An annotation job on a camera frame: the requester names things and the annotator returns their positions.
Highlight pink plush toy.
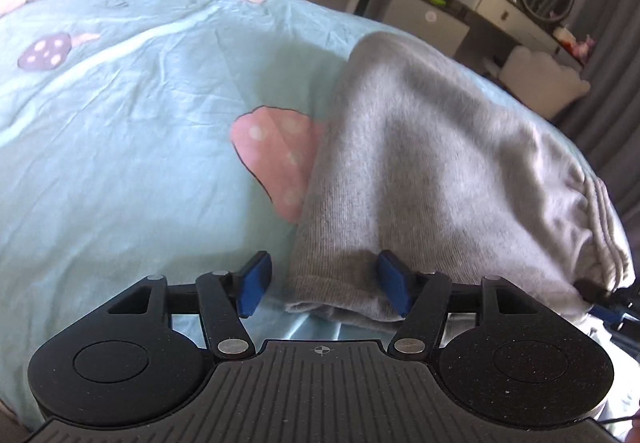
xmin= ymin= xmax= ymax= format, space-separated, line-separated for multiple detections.
xmin=552 ymin=25 xmax=596 ymax=58

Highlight grey pants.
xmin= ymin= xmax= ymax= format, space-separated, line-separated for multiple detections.
xmin=285 ymin=32 xmax=633 ymax=329

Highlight white vanity desk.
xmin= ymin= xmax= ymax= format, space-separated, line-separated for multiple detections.
xmin=445 ymin=0 xmax=586 ymax=70

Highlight grey curtain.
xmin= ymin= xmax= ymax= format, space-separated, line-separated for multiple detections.
xmin=555 ymin=0 xmax=640 ymax=214

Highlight white fluffy chair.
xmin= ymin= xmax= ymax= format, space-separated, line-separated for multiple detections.
xmin=500 ymin=45 xmax=592 ymax=121

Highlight white low cabinet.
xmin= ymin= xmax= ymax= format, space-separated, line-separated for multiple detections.
xmin=382 ymin=0 xmax=471 ymax=60

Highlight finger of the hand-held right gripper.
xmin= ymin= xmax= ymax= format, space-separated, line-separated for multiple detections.
xmin=575 ymin=278 xmax=640 ymax=306
xmin=591 ymin=304 xmax=640 ymax=330

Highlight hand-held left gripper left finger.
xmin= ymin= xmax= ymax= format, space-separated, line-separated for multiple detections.
xmin=107 ymin=251 xmax=274 ymax=362

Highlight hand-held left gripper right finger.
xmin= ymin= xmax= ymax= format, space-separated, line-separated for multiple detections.
xmin=377 ymin=250 xmax=544 ymax=363

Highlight teal mushroom print bed sheet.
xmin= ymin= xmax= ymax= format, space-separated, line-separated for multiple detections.
xmin=0 ymin=0 xmax=586 ymax=429

